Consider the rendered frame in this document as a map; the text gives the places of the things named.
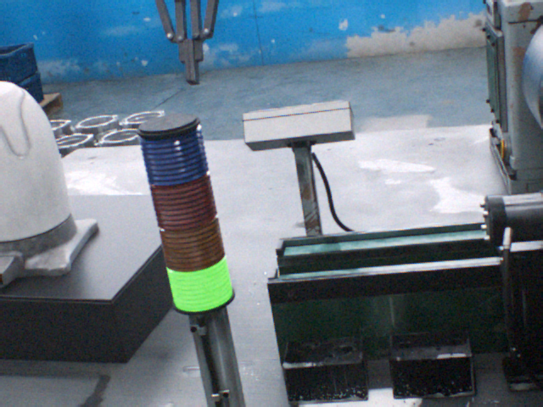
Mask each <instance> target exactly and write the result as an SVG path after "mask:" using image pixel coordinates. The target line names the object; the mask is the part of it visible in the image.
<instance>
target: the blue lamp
mask: <svg viewBox="0 0 543 407"><path fill-rule="evenodd" d="M137 138H138V140H139V144H140V149H141V151H142V152H141V155H142V156H143V162H144V163H143V166H144V167H145V169H144V170H145V172H146V177H147V182H148V183H150V184H152V185H156V186H164V187H165V186H175V185H181V184H184V183H188V182H190V181H195V180H197V179H199V178H200V177H202V176H204V175H205V174H206V173H207V172H208V171H209V167H208V162H207V157H206V156H205V155H206V151H205V145H204V140H203V135H202V130H201V124H198V126H197V128H195V129H194V130H192V131H190V132H188V133H186V134H183V135H180V136H177V137H169V138H163V139H145V138H142V137H140V136H138V137H137Z"/></svg>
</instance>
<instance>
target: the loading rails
mask: <svg viewBox="0 0 543 407"><path fill-rule="evenodd" d="M482 225H485V223H484V219H483V220H466V221H456V222H446V223H438V224H428V225H419V226H401V227H391V228H382V229H372V230H363V231H346V232H336V233H326V234H317V235H308V236H298V237H281V238H278V240H277V245H276V247H275V250H276V256H277V266H278V271H279V276H278V273H277V268H271V269H270V271H269V275H268V278H267V279H268V281H267V284H266V285H267V289H268V294H269V299H270V304H271V313H272V319H273V323H274V328H275V333H276V339H277V348H278V353H279V359H280V364H281V366H283V359H284V354H285V349H286V345H287V343H288V342H297V341H309V340H322V339H338V338H346V337H363V338H364V343H365V349H366V356H367V360H388V359H389V347H388V338H389V337H391V336H392V335H395V334H406V333H424V332H441V331H454V330H466V329H467V330H469V334H470V338H471V343H472V347H473V353H474V354H482V353H495V352H508V351H510V345H509V342H508V339H507V331H506V325H505V315H504V297H503V276H502V275H501V274H500V271H499V268H498V265H497V262H496V259H495V248H492V247H491V246H490V245H489V244H488V243H485V242H484V235H486V231H482V230H481V226H482Z"/></svg>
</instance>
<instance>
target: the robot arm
mask: <svg viewBox="0 0 543 407"><path fill-rule="evenodd" d="M155 3H156V6H157V9H158V13H159V16H160V20H161V24H162V26H163V28H164V32H165V36H166V38H167V39H169V40H170V41H171V42H172V43H177V44H178V47H179V59H180V60H181V62H182V63H183V64H185V65H186V79H187V83H188V84H190V85H191V86H195V85H199V62H200V61H203V59H204V53H203V42H204V41H205V40H206V39H208V38H209V39H211V38H212V37H213V35H214V29H215V24H216V14H217V9H218V3H219V0H208V2H207V8H206V13H205V18H204V28H203V30H202V18H201V7H200V4H201V0H190V9H191V21H192V33H193V35H192V39H188V27H187V13H186V6H187V1H186V0H175V5H176V32H177V34H176V33H175V29H174V26H173V24H172V21H171V19H170V16H169V13H168V10H167V7H166V4H165V0H155ZM98 229H99V226H98V221H97V220H95V219H85V220H74V218H73V215H72V213H71V210H70V203H69V198H68V190H67V186H66V180H65V176H64V169H63V165H62V161H61V158H60V154H59V149H58V145H57V143H56V140H55V137H54V134H53V130H52V127H51V125H50V122H49V120H48V117H47V116H46V115H45V114H44V113H43V111H42V109H41V108H40V107H39V105H38V104H37V103H36V101H35V100H34V99H33V98H32V96H31V95H30V94H29V93H28V92H27V91H26V90H25V89H23V88H21V87H18V86H16V85H15V84H13V83H10V82H3V81H0V287H4V286H6V285H8V284H9V283H10V282H11V281H13V280H14V279H15V278H17V277H28V276H63V275H66V274H68V273H69V272H70V271H71V264H72V262H73V261H74V259H75V258H76V256H77V255H78V254H79V252H80V251H81V249H82V248H83V246H84V245H85V242H86V241H87V239H88V238H89V237H90V236H91V235H92V234H93V233H94V232H96V231H97V230H98Z"/></svg>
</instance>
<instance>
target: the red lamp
mask: <svg viewBox="0 0 543 407"><path fill-rule="evenodd" d="M148 189H149V191H150V195H151V200H152V205H153V206H154V207H153V209H154V210H155V214H156V220H157V224H158V226H160V227H162V228H165V229H168V230H183V229H189V228H193V227H196V226H201V225H203V224H205V223H207V222H208V221H210V220H212V219H213V218H214V217H215V216H216V214H217V210H216V201H215V200H214V198H215V196H214V194H213V193H214V191H213V189H212V185H211V179H210V170H209V171H208V172H207V173H206V174H205V175H204V176H202V177H200V178H199V179H197V180H195V181H190V182H188V183H184V184H181V185H175V186H165V187H164V186H156V185H152V184H150V183H148Z"/></svg>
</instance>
